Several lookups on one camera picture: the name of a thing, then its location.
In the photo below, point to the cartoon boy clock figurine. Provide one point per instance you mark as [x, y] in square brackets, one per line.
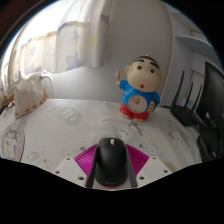
[140, 90]

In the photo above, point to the white star-print curtain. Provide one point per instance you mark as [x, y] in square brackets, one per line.
[60, 43]

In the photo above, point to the white printed tablecloth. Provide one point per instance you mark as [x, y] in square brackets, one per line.
[66, 133]

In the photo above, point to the black box device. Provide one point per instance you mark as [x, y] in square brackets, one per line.
[210, 146]

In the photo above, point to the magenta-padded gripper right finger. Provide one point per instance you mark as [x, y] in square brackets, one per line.
[140, 161]

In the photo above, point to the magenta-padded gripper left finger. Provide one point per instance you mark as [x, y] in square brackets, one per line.
[83, 161]

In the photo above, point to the white shelf unit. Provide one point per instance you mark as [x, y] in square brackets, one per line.
[181, 60]

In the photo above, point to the wooden model sailing ship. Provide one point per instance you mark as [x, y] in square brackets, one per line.
[6, 96]

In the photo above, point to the black computer mouse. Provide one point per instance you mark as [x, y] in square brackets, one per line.
[111, 163]

